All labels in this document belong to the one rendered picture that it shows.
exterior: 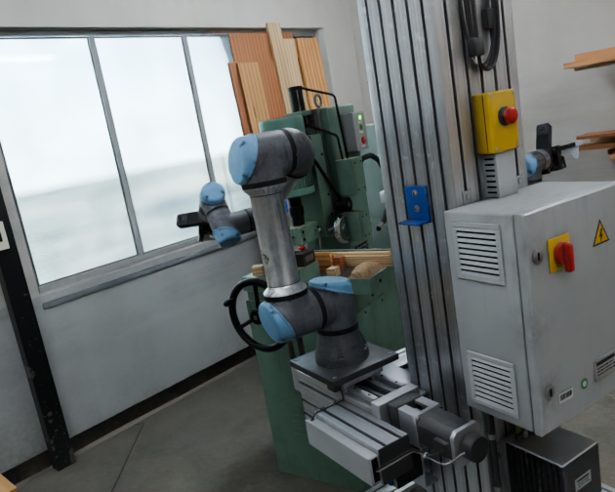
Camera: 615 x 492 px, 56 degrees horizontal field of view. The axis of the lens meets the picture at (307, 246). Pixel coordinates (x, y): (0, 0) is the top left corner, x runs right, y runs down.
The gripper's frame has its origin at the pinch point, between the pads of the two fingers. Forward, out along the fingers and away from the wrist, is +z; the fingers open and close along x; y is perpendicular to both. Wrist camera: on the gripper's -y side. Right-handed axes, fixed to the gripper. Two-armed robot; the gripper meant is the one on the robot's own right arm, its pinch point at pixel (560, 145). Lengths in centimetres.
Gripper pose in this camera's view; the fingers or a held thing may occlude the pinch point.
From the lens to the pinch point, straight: 231.8
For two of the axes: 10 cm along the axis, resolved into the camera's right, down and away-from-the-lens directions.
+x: 6.9, -1.1, -7.1
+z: 6.7, -2.6, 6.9
